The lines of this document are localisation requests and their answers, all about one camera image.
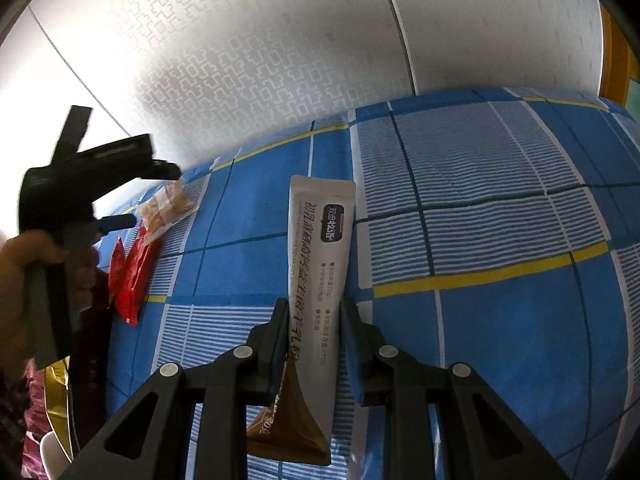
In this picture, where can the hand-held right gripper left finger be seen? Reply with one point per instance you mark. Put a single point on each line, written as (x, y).
(277, 355)

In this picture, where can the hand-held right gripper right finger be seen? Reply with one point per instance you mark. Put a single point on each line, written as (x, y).
(352, 360)

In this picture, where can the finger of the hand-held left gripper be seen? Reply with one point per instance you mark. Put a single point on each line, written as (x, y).
(135, 160)
(115, 222)

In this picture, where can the white long snack packet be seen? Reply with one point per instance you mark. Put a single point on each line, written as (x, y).
(315, 260)

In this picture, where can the gold tin box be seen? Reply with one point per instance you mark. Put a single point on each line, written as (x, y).
(55, 410)

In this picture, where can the person's left hand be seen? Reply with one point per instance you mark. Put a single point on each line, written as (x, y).
(17, 285)

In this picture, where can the narrow red snack packet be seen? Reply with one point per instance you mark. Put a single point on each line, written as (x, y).
(116, 270)

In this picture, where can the clear biscuit packet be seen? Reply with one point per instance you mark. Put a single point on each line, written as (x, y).
(162, 210)

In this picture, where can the large red snack packet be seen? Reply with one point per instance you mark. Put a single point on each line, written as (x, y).
(136, 280)

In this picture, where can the blue plaid tablecloth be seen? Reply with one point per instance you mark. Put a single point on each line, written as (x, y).
(500, 185)

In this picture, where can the orange wooden door frame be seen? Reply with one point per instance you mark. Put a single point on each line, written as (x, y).
(620, 60)

